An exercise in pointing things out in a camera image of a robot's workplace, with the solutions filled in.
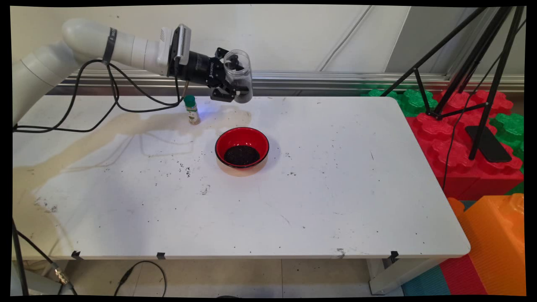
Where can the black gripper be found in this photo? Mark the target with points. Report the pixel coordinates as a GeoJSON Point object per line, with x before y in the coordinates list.
{"type": "Point", "coordinates": [197, 67]}

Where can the clear plastic jar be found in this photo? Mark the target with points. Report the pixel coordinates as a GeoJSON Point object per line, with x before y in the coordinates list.
{"type": "Point", "coordinates": [245, 77]}

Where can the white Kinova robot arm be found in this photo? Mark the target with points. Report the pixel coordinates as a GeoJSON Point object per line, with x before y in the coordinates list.
{"type": "Point", "coordinates": [126, 46]}

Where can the green-capped spice bottle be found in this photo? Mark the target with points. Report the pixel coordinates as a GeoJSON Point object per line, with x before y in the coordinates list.
{"type": "Point", "coordinates": [193, 115]}

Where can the red bowl black rim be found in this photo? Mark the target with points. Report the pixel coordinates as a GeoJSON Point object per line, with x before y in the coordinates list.
{"type": "Point", "coordinates": [235, 136]}

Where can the large black tripod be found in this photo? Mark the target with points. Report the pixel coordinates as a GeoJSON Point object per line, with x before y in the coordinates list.
{"type": "Point", "coordinates": [477, 54]}

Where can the white table leg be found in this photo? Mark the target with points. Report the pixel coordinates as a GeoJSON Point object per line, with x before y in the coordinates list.
{"type": "Point", "coordinates": [394, 274]}

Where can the black flat plate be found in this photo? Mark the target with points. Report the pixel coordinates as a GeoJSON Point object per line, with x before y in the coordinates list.
{"type": "Point", "coordinates": [488, 147]}

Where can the teal floor mat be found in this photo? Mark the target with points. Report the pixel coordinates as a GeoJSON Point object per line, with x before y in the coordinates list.
{"type": "Point", "coordinates": [428, 283]}

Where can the red floor mat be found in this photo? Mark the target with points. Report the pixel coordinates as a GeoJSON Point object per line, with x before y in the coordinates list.
{"type": "Point", "coordinates": [461, 277]}

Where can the orange foam block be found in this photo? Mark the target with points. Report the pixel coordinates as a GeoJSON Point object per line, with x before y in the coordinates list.
{"type": "Point", "coordinates": [495, 243]}

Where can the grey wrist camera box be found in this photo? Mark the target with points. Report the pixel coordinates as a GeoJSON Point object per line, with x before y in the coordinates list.
{"type": "Point", "coordinates": [183, 42]}

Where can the aluminium wall rail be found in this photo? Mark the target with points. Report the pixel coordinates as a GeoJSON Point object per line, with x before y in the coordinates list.
{"type": "Point", "coordinates": [314, 77]}

